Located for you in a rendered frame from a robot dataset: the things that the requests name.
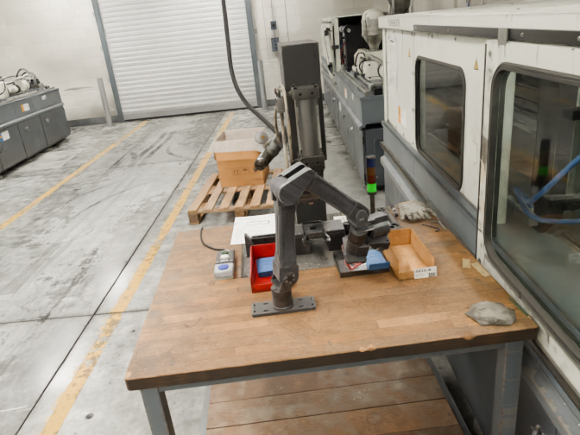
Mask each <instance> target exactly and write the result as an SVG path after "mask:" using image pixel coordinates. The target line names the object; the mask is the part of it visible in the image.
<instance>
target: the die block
mask: <svg viewBox="0 0 580 435"><path fill-rule="evenodd" d="M327 235H329V236H330V239H331V241H330V243H327V246H328V249H329V251H334V250H341V249H342V245H343V241H342V240H343V237H345V231H343V232H336V233H329V234H327ZM302 238H304V237H303V236H301V237H295V254H296V255H305V254H311V245H310V244H306V246H304V245H303V241H302ZM308 238H309V242H310V239H316V238H323V236H322V234H321V235H314V236H308Z"/></svg>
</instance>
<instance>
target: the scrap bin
mask: <svg viewBox="0 0 580 435"><path fill-rule="evenodd" d="M274 253H275V243H266V244H259V245H251V246H250V269H249V278H250V285H251V291H252V293H261V292H268V291H271V286H273V283H272V282H271V277H272V276H267V277H262V278H259V274H258V272H257V266H256V261H255V260H256V259H262V258H267V257H273V256H274Z"/></svg>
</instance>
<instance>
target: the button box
mask: <svg viewBox="0 0 580 435"><path fill-rule="evenodd" d="M202 229H203V227H202V228H201V229H200V240H201V242H202V243H203V244H204V246H206V247H207V248H209V249H213V250H218V252H217V258H216V263H215V264H224V263H231V262H233V264H234V268H235V259H236V256H235V250H234V249H229V250H227V249H216V248H213V247H211V246H209V245H207V244H205V243H204V241H203V238H202ZM225 250H227V251H229V254H228V256H229V257H228V258H226V259H221V252H222V251H225Z"/></svg>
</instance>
